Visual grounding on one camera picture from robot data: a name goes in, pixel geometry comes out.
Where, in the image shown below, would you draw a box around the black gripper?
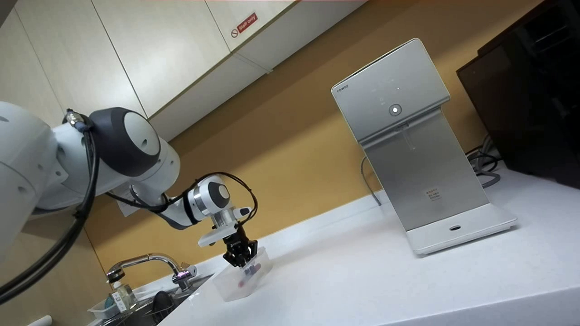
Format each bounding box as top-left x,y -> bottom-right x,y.
222,225 -> 262,271

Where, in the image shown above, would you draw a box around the steel kitchen sink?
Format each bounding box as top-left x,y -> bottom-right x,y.
90,272 -> 215,326

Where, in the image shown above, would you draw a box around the chrome sink faucet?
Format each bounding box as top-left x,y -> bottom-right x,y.
106,252 -> 200,289

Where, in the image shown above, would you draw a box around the clear soap bottle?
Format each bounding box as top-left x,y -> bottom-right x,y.
108,271 -> 139,316

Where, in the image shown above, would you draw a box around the silver water dispenser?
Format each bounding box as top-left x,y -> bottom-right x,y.
331,37 -> 521,260

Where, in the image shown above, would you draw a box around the red warning sticker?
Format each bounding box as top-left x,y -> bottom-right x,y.
229,12 -> 262,41

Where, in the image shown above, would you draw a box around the black appliance cabinet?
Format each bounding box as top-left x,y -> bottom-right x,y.
456,0 -> 580,191

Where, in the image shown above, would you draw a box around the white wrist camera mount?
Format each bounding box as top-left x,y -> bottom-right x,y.
197,205 -> 255,251

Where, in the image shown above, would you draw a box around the grey dispenser power cord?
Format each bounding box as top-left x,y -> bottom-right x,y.
360,155 -> 385,209

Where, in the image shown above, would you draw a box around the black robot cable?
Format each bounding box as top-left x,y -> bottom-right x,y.
0,109 -> 260,307

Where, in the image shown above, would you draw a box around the cream wall cabinet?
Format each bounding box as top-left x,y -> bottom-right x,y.
0,0 -> 371,231

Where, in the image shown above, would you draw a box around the coiled black power cables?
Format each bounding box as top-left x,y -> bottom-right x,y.
465,136 -> 505,189

